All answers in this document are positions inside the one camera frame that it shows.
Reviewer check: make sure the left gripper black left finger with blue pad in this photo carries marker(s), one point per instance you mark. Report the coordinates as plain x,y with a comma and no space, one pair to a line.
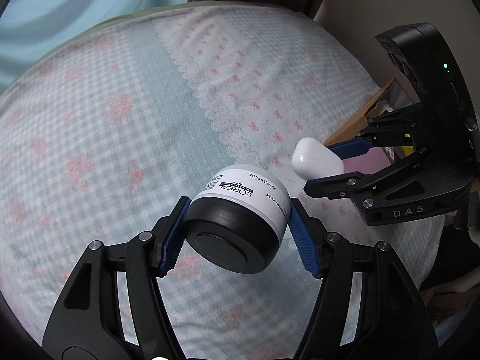
111,307

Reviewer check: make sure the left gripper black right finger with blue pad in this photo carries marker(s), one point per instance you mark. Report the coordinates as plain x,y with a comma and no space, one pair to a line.
392,321

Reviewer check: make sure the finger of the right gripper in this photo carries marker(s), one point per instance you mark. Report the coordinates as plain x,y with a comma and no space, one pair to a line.
336,186
351,148

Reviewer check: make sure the white earbuds case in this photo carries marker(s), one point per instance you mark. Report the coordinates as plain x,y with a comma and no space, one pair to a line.
312,160

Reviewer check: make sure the white black cream jar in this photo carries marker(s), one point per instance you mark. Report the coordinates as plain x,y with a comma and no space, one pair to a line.
239,219

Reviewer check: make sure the person's hand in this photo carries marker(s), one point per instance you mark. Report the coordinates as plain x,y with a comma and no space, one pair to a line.
474,235

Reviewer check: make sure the cardboard box pink lining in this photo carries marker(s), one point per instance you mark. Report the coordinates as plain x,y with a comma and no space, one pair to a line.
388,146

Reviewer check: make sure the floral bed sheet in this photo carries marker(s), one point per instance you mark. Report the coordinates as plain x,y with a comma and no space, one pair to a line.
102,137

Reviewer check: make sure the light blue hanging cloth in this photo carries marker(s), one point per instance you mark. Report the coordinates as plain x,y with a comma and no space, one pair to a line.
32,28

